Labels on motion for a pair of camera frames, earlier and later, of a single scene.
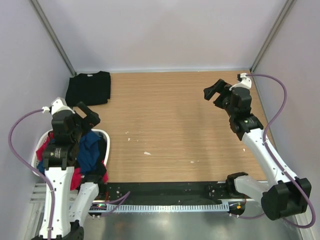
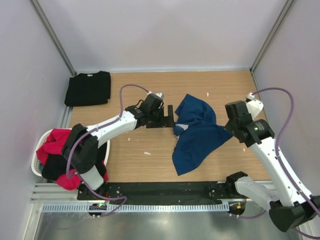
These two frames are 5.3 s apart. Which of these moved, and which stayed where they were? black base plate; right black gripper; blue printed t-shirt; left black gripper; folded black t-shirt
Moved: left black gripper; blue printed t-shirt; right black gripper
Stayed: black base plate; folded black t-shirt
